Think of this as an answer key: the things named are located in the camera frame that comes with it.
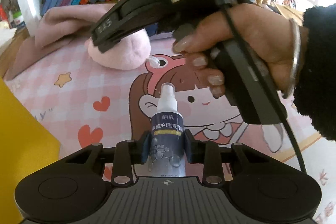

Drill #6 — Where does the silver bracelet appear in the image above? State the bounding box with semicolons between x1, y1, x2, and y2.
281;18;302;99

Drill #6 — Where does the purple pink cloth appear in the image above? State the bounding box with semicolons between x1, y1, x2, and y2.
1;3;113;80

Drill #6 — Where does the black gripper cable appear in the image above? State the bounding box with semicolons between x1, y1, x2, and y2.
223;7;308;175

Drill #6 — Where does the pink plush toy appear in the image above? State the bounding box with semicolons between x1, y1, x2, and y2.
85;29;151;71

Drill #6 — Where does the person right hand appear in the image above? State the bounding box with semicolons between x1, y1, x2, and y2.
173;3;309;98

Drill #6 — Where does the yellow cardboard box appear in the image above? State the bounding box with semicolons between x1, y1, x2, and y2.
1;81;60;223

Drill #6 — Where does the pink cartoon desk mat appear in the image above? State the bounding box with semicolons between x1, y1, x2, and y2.
5;39;335;223

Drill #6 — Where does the white blue spray bottle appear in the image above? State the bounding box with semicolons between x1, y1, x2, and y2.
148;83;186;177

